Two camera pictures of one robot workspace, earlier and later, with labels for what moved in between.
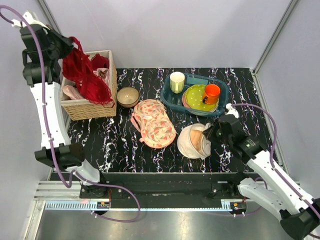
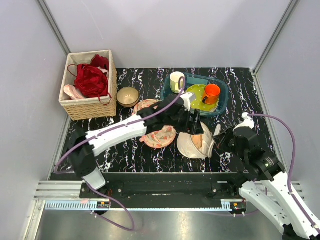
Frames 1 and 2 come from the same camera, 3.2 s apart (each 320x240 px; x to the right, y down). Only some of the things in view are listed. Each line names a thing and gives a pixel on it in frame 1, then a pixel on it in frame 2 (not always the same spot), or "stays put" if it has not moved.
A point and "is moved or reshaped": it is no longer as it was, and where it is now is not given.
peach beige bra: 196,136 stays put
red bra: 78,67 is moved or reshaped
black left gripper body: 58,44 to 181,121
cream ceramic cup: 177,82 stays put
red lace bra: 98,61 stays put
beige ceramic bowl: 127,97 stays put
